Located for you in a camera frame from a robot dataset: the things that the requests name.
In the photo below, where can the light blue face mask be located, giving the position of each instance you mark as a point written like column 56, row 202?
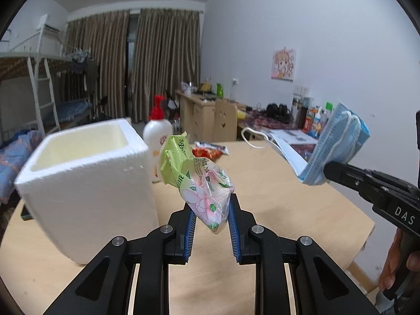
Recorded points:
column 297, row 162

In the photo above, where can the white foam box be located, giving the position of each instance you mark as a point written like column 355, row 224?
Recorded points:
column 89, row 184

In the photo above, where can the person's right hand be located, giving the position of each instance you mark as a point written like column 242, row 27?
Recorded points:
column 387, row 276

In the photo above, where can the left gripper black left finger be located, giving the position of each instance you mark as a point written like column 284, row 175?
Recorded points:
column 179, row 249

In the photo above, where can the green bottle on desk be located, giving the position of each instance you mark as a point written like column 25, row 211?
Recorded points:
column 219, row 90

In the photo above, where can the brown curtains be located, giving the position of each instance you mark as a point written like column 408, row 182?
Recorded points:
column 166, row 53

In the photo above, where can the wooden chair smiley back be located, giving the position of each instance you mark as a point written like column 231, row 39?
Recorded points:
column 225, row 121

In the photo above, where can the white lotion pump bottle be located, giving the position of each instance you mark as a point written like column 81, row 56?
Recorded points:
column 156, row 132

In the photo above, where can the orange snack bag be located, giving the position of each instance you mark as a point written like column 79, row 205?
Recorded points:
column 212, row 154

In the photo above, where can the white air conditioner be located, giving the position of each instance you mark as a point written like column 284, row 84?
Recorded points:
column 53, row 25

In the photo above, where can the metal bunk bed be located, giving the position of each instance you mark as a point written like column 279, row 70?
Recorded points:
column 41, row 93

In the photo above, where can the dark blue snack wrapper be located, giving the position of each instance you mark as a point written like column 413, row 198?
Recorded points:
column 207, row 145

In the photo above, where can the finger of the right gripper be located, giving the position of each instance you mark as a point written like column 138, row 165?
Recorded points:
column 356, row 179

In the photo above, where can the printed paper sheet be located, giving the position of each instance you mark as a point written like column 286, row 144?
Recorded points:
column 291, row 137

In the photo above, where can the green floral tissue pack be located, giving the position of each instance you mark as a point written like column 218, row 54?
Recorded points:
column 201, row 183

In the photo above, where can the wooden desk with clutter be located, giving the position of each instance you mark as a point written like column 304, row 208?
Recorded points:
column 197, row 116

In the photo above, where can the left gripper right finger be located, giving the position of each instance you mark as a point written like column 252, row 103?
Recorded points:
column 245, row 249

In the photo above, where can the anime wall poster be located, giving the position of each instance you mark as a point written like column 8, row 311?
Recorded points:
column 283, row 64

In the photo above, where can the black headphones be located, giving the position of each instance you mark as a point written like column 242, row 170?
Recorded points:
column 279, row 112

